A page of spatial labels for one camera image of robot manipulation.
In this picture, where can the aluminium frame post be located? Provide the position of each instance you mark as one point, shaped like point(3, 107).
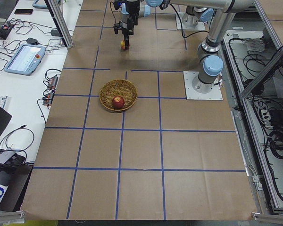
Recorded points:
point(59, 22)

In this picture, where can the black box on desk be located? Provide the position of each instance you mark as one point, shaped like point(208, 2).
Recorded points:
point(14, 195)

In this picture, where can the dark red apple in basket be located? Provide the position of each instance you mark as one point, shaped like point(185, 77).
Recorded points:
point(118, 102)

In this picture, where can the white keyboard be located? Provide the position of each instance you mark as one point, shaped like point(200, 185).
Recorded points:
point(4, 101)

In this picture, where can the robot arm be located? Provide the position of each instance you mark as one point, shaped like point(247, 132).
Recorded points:
point(142, 8)
point(211, 64)

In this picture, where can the woven wicker basket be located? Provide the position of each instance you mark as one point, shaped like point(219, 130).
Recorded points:
point(118, 88)

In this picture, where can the black power adapter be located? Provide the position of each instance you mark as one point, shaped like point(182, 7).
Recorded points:
point(32, 41)

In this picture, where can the black smartphone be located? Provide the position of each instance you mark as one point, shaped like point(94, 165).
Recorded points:
point(22, 11)

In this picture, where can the blue teach pendant tablet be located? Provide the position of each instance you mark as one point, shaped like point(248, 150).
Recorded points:
point(25, 60)

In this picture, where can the yellow-red apple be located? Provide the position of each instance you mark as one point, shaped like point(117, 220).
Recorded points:
point(125, 45)

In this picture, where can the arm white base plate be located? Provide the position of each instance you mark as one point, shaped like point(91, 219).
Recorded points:
point(196, 90)
point(192, 22)

